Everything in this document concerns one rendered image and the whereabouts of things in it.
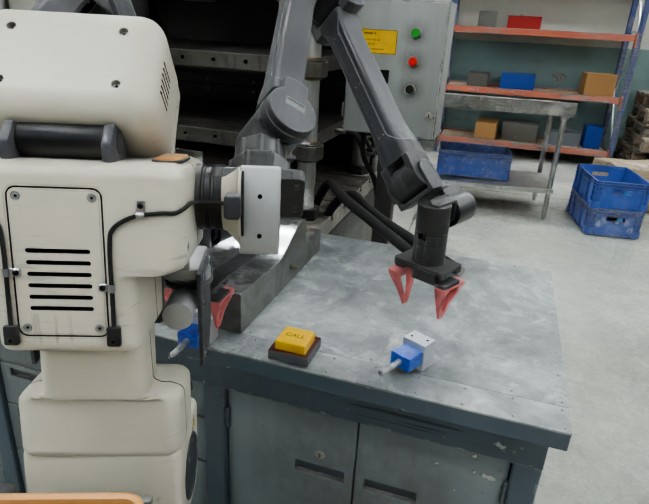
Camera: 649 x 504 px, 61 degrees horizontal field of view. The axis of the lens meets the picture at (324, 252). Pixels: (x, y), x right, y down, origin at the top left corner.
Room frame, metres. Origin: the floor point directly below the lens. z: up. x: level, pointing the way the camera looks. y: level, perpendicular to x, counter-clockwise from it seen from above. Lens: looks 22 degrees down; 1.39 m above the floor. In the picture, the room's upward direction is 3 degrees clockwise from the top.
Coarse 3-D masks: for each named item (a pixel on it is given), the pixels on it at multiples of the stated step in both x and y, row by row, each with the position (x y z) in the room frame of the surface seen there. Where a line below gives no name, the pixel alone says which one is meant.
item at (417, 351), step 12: (408, 336) 0.91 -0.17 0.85; (420, 336) 0.91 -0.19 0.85; (396, 348) 0.89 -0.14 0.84; (408, 348) 0.89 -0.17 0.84; (420, 348) 0.88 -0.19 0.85; (432, 348) 0.89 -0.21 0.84; (396, 360) 0.86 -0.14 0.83; (408, 360) 0.85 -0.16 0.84; (420, 360) 0.87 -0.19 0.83; (432, 360) 0.90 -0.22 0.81; (384, 372) 0.82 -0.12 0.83; (408, 372) 0.85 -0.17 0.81
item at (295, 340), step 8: (288, 328) 0.94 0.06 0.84; (296, 328) 0.94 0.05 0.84; (280, 336) 0.91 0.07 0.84; (288, 336) 0.91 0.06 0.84; (296, 336) 0.91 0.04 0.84; (304, 336) 0.92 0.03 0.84; (312, 336) 0.92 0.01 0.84; (280, 344) 0.89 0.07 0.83; (288, 344) 0.89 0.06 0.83; (296, 344) 0.89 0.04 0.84; (304, 344) 0.89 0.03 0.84; (296, 352) 0.88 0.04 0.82; (304, 352) 0.88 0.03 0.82
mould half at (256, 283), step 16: (288, 224) 1.28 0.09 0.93; (304, 224) 1.32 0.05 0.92; (224, 240) 1.24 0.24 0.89; (288, 240) 1.23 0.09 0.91; (304, 240) 1.32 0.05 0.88; (224, 256) 1.17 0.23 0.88; (256, 256) 1.18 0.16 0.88; (272, 256) 1.18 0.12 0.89; (288, 256) 1.22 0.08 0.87; (304, 256) 1.33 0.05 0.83; (240, 272) 1.08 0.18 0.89; (256, 272) 1.09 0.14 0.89; (272, 272) 1.12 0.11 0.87; (288, 272) 1.22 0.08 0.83; (240, 288) 1.00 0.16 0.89; (256, 288) 1.04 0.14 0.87; (272, 288) 1.13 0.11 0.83; (240, 304) 0.97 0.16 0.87; (256, 304) 1.04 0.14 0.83; (224, 320) 0.98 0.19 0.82; (240, 320) 0.97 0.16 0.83
